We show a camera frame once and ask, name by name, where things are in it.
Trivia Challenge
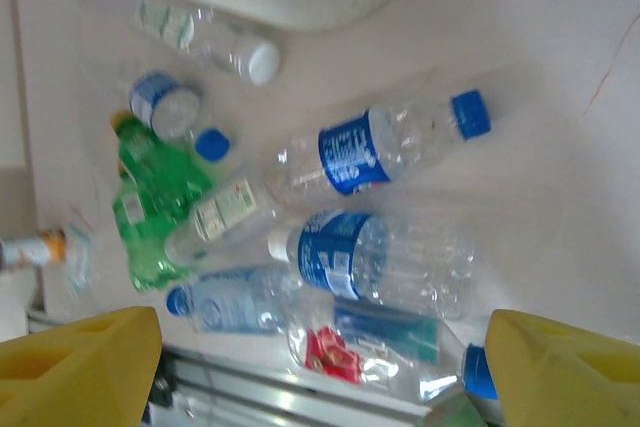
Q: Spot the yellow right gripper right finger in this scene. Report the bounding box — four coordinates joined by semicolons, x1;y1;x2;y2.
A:
484;308;640;427

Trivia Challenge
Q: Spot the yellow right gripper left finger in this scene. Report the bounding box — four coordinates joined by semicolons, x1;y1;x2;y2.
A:
0;305;165;427

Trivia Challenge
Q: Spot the crushed green bottle yellow cap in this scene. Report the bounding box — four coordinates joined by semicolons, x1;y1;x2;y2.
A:
108;110;217;294

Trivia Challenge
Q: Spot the clear bottle white green label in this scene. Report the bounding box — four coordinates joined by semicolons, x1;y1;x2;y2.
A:
163;127;284;269

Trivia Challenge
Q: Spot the clear bottle red flower label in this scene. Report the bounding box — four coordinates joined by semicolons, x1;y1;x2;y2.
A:
286;296;501;404

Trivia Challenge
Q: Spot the clear bottle blue label white cap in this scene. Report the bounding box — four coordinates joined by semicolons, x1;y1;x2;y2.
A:
266;209;477;322

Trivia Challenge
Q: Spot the small bottle blue label white cap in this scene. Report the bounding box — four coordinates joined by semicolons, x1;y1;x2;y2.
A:
127;70;204;142

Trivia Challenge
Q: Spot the clear bottle rounded green-white label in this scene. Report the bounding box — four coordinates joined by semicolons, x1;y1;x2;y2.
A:
133;0;282;88

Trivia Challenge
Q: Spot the clear plastic wrapper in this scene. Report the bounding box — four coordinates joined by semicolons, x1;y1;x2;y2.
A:
63;222;100;299

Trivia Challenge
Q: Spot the orange and white bottle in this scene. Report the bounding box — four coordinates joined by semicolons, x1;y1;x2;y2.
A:
0;226;69;274

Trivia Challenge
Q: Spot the clear bottle pale blue label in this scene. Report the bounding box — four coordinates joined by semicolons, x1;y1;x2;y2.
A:
164;266;307;337

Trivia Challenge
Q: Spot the aluminium table rail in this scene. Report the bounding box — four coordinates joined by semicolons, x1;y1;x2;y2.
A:
24;309;454;427

